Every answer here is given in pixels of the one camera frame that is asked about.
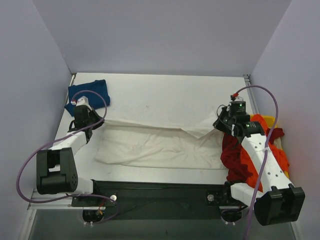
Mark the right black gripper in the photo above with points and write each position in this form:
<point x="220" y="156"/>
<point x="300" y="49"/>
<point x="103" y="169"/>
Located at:
<point x="220" y="122"/>

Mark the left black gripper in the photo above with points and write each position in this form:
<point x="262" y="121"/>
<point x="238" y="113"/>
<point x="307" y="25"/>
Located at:
<point x="93" y="120"/>

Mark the cream white t shirt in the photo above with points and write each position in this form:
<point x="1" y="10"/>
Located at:
<point x="154" y="145"/>

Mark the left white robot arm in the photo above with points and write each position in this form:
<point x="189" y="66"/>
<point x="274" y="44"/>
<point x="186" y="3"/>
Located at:
<point x="56" y="170"/>

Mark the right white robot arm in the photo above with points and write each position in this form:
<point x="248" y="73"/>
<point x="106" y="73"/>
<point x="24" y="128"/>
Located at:
<point x="279" y="201"/>

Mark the folded blue t shirt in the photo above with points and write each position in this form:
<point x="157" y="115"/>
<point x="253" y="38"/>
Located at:
<point x="97" y="86"/>

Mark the yellow plastic bin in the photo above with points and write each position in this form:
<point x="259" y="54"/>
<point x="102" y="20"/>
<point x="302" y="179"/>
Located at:
<point x="279" y="154"/>

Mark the dark red t shirt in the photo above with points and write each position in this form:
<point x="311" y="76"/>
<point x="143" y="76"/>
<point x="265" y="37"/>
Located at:
<point x="230" y="158"/>

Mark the beige t shirt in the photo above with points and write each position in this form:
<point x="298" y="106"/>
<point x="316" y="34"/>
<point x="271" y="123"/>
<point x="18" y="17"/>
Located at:
<point x="277" y="143"/>

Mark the orange t shirt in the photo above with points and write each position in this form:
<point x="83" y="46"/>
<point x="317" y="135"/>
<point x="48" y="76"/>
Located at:
<point x="252" y="176"/>

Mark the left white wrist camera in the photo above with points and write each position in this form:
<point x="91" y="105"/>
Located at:
<point x="82" y="101"/>

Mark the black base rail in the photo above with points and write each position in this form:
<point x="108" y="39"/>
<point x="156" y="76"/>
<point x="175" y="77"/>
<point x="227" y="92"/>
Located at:
<point x="157" y="201"/>

